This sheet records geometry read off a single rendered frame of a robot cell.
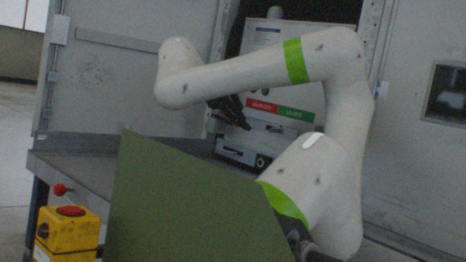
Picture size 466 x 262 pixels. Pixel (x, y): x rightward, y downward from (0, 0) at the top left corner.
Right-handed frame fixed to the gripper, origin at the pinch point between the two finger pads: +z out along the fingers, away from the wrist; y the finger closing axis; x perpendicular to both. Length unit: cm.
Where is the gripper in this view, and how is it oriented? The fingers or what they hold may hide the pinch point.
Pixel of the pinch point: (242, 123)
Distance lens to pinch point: 162.1
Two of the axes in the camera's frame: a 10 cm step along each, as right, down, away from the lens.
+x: 6.7, 2.1, -7.1
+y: -5.2, 8.2, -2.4
